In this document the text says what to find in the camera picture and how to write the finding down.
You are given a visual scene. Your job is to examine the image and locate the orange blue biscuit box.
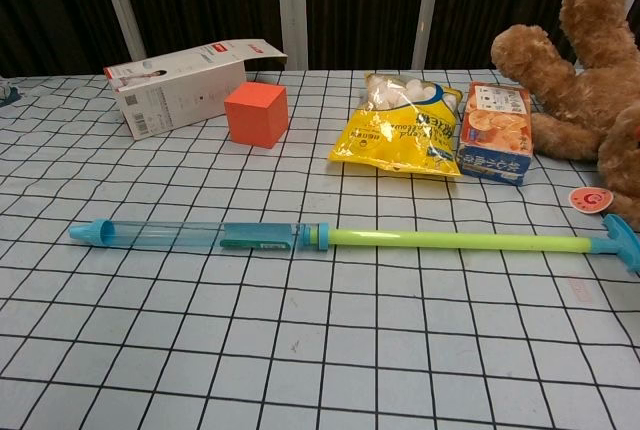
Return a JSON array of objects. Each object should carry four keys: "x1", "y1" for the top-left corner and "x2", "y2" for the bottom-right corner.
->
[{"x1": 455, "y1": 81, "x2": 535, "y2": 187}]

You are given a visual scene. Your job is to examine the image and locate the round pink paper tag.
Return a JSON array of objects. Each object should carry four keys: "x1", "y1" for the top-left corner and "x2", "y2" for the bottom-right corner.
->
[{"x1": 568, "y1": 186, "x2": 614, "y2": 213}]

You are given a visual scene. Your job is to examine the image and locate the blue checkered tablecloth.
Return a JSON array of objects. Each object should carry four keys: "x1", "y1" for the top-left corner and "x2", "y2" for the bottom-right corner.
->
[{"x1": 0, "y1": 67, "x2": 640, "y2": 430}]

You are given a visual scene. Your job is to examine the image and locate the white cardboard product box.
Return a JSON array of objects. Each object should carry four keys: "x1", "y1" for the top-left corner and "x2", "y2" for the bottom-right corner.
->
[{"x1": 103, "y1": 38, "x2": 290, "y2": 141}]

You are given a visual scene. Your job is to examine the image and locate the blue green toy sword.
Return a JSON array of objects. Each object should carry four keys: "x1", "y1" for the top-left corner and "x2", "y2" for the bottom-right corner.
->
[{"x1": 219, "y1": 213, "x2": 640, "y2": 276}]

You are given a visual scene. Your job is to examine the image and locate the dark folding partition screen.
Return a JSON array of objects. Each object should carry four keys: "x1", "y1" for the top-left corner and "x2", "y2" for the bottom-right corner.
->
[{"x1": 0, "y1": 0, "x2": 640, "y2": 79}]

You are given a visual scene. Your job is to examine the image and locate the orange cube block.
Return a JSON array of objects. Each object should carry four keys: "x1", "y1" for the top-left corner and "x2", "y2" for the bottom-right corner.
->
[{"x1": 223, "y1": 82, "x2": 289, "y2": 151}]

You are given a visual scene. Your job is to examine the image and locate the brown teddy bear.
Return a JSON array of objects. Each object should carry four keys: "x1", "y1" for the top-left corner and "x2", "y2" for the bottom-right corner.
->
[{"x1": 489, "y1": 0, "x2": 640, "y2": 231}]

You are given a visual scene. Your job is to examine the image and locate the yellow marshmallow bag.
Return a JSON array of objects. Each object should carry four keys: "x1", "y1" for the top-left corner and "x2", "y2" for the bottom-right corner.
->
[{"x1": 327, "y1": 72, "x2": 464, "y2": 179}]

